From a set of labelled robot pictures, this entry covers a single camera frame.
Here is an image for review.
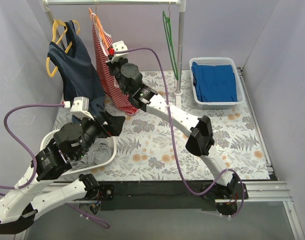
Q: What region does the red white striped tank top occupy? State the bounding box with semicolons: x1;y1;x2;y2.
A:
91;20;139;116

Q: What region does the orange hanger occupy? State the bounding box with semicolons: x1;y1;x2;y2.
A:
88;0;110;49

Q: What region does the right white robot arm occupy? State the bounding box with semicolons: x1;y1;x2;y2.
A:
106;55;246;199

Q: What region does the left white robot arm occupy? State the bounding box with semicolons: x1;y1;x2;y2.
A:
0;111;126;235

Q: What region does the navy blue tank top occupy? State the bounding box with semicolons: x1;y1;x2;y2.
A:
47;20;106;119

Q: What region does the green hanger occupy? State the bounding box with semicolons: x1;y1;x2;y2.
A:
162;10;179;81

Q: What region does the yellow hanger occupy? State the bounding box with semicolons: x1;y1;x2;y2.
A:
46;19;81;78

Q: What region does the grey garment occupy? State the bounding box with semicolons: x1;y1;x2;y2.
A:
71;139;115;172

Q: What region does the white laundry basket left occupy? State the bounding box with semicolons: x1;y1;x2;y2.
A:
36;121;117;181

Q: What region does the floral table mat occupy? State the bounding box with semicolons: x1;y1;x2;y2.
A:
52;71;271;181

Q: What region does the white basket right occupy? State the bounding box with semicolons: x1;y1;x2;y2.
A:
189;57;246;109

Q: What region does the blue folded cloth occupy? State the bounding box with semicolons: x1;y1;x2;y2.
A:
191;62;238;103

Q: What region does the white clothes rack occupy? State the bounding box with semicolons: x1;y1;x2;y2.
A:
42;0;187;108

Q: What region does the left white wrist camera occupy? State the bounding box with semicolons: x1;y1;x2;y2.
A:
62;96;95;120

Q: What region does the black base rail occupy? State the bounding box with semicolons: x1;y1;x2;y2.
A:
77;179;243;212

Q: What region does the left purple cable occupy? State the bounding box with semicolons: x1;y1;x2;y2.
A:
0;102;111;229

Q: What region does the purple cable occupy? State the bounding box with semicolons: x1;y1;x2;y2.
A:
124;47;246;218
0;102;111;229

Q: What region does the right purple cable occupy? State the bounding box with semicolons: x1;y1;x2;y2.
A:
124;47;246;218

